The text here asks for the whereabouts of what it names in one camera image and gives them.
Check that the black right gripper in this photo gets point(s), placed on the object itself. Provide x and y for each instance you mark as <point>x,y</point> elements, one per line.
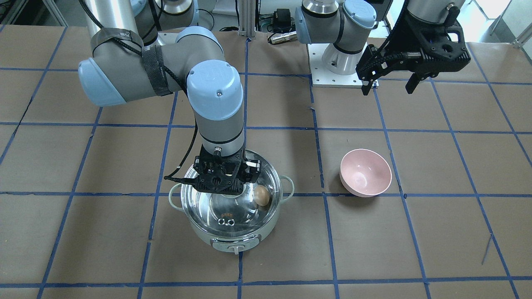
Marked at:
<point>250,167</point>

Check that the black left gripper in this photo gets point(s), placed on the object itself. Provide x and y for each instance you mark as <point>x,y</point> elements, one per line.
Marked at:
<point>401,45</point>

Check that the brown egg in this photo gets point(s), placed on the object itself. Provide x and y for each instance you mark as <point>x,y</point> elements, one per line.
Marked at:
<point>261,195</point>

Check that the glass pot lid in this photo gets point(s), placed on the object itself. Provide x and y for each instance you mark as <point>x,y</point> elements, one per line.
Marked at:
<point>227,217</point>

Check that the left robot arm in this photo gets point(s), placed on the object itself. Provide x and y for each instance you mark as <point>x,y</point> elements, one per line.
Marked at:
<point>346,24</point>

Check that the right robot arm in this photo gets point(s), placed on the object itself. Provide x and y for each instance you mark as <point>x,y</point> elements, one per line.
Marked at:
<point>122,70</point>

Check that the pale green electric pot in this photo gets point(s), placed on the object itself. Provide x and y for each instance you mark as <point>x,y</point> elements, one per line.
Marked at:
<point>232,202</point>

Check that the pink bowl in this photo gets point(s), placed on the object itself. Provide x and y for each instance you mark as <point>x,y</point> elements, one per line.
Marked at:
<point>365,173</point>

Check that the black power adapter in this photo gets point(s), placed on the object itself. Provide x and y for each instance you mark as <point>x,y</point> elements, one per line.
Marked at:
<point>282,17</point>

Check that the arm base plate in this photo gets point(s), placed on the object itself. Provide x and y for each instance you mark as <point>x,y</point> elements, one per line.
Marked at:
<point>331,67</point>

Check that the aluminium frame post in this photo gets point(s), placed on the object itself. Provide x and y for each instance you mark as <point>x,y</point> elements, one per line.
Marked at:
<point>247,17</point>

